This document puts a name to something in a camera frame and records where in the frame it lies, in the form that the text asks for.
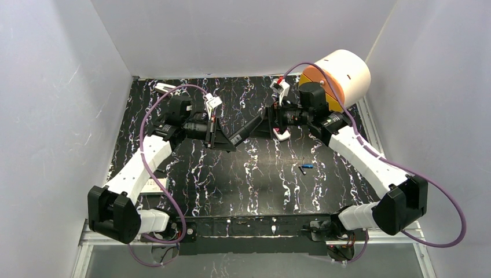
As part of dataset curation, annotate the white remote control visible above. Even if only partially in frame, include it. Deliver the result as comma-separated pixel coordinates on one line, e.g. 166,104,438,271
272,128,291,142

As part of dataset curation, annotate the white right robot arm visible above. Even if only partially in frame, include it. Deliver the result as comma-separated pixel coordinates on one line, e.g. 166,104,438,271
247,79,428,235

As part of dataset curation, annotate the white battery box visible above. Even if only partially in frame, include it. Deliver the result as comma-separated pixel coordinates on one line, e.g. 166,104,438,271
140,178,169,195

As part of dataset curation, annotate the round orange drawer cabinet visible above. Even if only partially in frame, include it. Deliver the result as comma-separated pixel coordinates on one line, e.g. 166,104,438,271
298,49,371,112

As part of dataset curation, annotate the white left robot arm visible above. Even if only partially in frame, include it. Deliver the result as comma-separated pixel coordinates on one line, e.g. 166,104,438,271
87,94,236,244

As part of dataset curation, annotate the black battery middle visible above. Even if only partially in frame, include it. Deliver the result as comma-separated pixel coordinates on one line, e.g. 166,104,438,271
298,166,306,175

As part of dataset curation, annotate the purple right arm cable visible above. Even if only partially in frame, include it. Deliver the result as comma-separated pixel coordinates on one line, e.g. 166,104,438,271
282,62,467,264

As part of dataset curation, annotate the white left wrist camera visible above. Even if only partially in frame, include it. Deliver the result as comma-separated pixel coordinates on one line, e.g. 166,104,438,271
204,93,223,119

